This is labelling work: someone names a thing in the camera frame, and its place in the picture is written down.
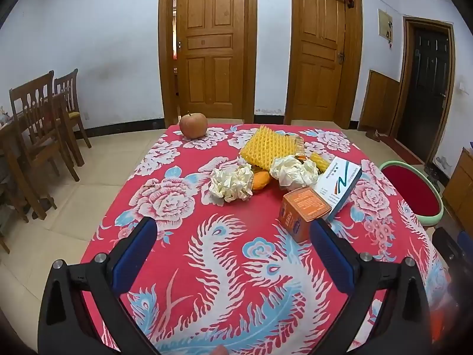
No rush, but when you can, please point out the large yellow foam fruit net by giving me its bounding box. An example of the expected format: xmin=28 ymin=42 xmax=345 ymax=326
xmin=239 ymin=126 xmax=298 ymax=167

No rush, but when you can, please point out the dark entrance door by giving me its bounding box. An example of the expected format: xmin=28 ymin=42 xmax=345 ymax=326
xmin=388 ymin=17 xmax=456 ymax=165

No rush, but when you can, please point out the small yellow foam fruit net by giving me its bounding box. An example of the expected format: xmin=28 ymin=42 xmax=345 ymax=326
xmin=310 ymin=151 xmax=330 ymax=172

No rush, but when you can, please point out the orange fruit peel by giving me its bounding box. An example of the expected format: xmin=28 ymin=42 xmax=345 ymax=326
xmin=251 ymin=169 xmax=275 ymax=192

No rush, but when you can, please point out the wooden panel door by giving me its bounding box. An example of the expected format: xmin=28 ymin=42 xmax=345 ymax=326
xmin=286 ymin=0 xmax=363 ymax=128
xmin=159 ymin=0 xmax=257 ymax=124

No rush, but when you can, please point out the white medicine box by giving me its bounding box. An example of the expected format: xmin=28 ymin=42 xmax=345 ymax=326
xmin=316 ymin=156 xmax=363 ymax=220

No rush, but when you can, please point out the wooden cabinet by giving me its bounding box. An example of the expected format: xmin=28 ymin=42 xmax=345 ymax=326
xmin=441 ymin=147 xmax=473 ymax=233

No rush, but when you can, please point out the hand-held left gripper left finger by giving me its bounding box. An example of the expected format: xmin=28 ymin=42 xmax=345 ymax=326
xmin=38 ymin=216 xmax=161 ymax=355

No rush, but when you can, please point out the red doormat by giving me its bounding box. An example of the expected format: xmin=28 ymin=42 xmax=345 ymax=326
xmin=380 ymin=135 xmax=424 ymax=165

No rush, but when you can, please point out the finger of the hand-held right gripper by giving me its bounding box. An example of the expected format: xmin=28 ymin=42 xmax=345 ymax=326
xmin=458 ymin=230 xmax=473 ymax=256
xmin=432 ymin=227 xmax=459 ymax=271

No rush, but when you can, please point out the red floral tablecloth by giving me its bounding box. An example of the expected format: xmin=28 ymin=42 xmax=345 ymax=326
xmin=79 ymin=124 xmax=451 ymax=355

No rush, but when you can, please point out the white tissue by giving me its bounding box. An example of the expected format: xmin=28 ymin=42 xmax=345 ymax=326
xmin=270 ymin=155 xmax=319 ymax=188
xmin=209 ymin=166 xmax=254 ymax=203

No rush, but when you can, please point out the wooden wall panel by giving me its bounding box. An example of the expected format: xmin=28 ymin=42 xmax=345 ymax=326
xmin=358 ymin=69 xmax=401 ymax=134

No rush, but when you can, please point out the grey shoe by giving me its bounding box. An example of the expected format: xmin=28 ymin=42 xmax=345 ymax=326
xmin=425 ymin=164 xmax=445 ymax=190

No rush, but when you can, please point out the green-rimmed red basin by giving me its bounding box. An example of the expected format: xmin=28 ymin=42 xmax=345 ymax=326
xmin=380 ymin=160 xmax=444 ymax=229

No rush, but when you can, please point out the wall electrical box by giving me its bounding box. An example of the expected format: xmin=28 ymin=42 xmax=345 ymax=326
xmin=378 ymin=8 xmax=394 ymax=41

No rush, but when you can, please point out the orange cardboard box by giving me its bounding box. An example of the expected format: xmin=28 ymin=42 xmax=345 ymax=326
xmin=278 ymin=187 xmax=332 ymax=244

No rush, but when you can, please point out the red apple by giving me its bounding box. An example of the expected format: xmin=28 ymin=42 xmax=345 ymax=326
xmin=179 ymin=111 xmax=208 ymax=140

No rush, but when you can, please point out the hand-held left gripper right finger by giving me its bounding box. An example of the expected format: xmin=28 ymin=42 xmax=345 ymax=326
xmin=308 ymin=220 xmax=433 ymax=355

